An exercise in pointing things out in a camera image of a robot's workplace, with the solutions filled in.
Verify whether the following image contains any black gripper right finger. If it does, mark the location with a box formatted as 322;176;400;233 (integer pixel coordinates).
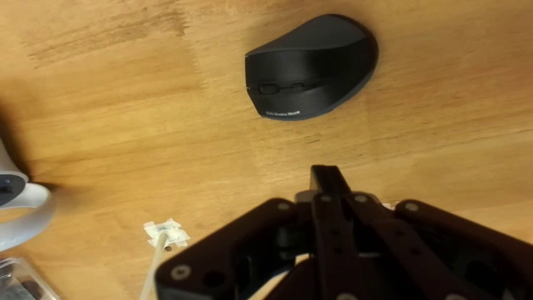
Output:
311;163;533;300

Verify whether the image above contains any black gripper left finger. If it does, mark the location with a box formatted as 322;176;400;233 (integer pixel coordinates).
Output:
156;198;314;300

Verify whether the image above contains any black computer mouse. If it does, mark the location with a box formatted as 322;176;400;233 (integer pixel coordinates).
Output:
246;13;380;120

